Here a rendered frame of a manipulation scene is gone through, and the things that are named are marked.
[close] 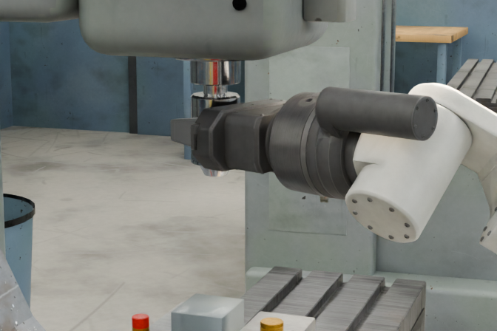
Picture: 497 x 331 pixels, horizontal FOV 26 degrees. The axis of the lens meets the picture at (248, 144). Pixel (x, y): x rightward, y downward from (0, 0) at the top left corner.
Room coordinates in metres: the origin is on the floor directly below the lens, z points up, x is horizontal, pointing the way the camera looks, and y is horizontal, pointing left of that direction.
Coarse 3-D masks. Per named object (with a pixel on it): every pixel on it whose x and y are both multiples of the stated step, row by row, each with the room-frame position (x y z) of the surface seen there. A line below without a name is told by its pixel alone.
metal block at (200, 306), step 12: (192, 300) 1.00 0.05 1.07; (204, 300) 1.00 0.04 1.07; (216, 300) 1.00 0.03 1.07; (228, 300) 1.00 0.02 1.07; (240, 300) 1.00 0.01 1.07; (180, 312) 0.97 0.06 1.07; (192, 312) 0.97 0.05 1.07; (204, 312) 0.97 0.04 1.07; (216, 312) 0.97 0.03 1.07; (228, 312) 0.97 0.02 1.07; (240, 312) 0.99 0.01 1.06; (180, 324) 0.96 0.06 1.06; (192, 324) 0.96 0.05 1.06; (204, 324) 0.95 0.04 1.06; (216, 324) 0.95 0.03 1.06; (228, 324) 0.96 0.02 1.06; (240, 324) 0.99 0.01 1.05
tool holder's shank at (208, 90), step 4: (204, 88) 1.00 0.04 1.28; (208, 88) 1.00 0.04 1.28; (212, 88) 1.00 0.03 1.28; (216, 88) 1.00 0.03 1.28; (220, 88) 1.00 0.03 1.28; (224, 88) 1.00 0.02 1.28; (204, 92) 1.00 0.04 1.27; (208, 92) 1.00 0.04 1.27; (212, 92) 1.00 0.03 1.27; (216, 92) 1.00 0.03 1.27; (220, 92) 1.00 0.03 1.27; (224, 92) 1.00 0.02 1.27
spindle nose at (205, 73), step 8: (192, 64) 0.99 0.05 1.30; (200, 64) 0.99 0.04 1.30; (208, 64) 0.98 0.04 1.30; (216, 64) 0.98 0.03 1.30; (224, 64) 0.98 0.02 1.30; (232, 64) 0.99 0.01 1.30; (192, 72) 0.99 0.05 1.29; (200, 72) 0.99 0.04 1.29; (208, 72) 0.98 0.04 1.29; (216, 72) 0.98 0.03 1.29; (224, 72) 0.98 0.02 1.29; (232, 72) 0.99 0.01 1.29; (192, 80) 0.99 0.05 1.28; (200, 80) 0.99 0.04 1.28; (208, 80) 0.98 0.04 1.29; (216, 80) 0.98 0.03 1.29; (224, 80) 0.98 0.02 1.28; (232, 80) 0.99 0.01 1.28
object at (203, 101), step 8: (192, 96) 1.00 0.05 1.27; (200, 96) 0.99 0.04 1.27; (208, 96) 0.99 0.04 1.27; (216, 96) 0.99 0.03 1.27; (224, 96) 0.99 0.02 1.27; (232, 96) 0.99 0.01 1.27; (192, 104) 1.00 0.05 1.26; (200, 104) 0.99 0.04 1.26; (208, 104) 0.98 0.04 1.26; (216, 104) 0.98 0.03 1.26; (224, 104) 0.99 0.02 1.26
